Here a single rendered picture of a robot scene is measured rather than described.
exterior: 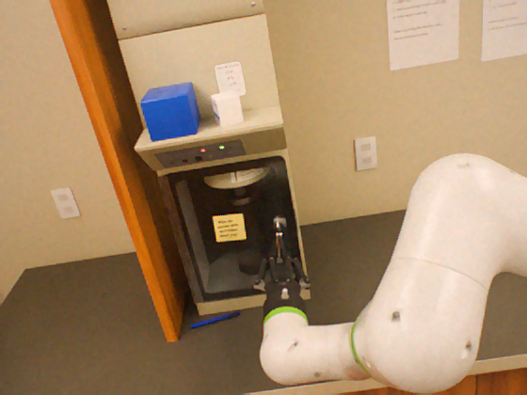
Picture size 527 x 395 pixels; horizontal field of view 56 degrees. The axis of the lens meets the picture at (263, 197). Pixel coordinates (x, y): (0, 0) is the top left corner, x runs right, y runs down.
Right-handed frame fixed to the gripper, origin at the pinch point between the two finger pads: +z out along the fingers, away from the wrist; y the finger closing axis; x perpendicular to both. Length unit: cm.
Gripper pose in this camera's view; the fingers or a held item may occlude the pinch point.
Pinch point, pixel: (279, 252)
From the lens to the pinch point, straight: 126.9
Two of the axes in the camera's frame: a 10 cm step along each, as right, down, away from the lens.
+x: 0.1, 8.8, 4.7
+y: -10.0, 0.2, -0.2
